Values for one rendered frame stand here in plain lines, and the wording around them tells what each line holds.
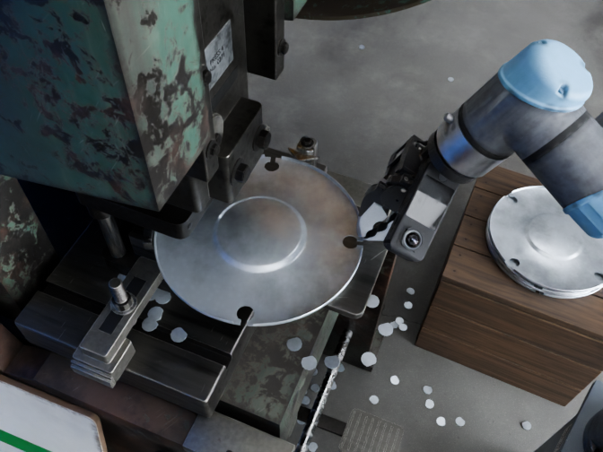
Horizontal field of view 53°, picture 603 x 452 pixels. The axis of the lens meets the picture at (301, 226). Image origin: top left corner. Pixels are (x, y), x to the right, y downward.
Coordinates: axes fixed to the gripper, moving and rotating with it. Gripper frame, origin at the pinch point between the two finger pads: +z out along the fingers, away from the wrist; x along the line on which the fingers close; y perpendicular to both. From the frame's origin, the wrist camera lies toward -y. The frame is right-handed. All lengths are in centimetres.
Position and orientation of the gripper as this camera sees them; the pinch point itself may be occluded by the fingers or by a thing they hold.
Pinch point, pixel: (364, 237)
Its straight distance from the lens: 83.0
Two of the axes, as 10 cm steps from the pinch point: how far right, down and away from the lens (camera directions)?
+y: 3.4, -7.5, 5.7
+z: -4.2, 4.2, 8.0
